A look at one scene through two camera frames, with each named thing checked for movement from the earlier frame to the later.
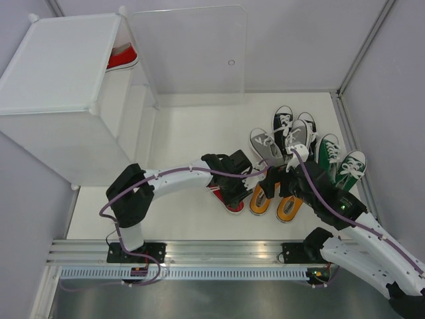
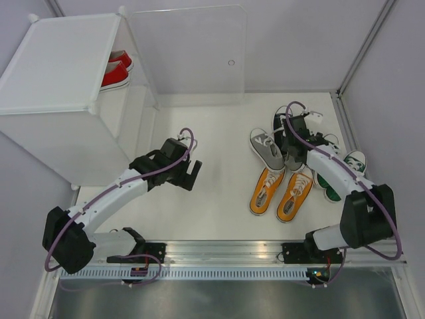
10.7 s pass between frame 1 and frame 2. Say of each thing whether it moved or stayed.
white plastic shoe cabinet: stayed
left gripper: moved
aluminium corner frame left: stayed
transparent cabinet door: stayed
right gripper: moved
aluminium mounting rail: stayed
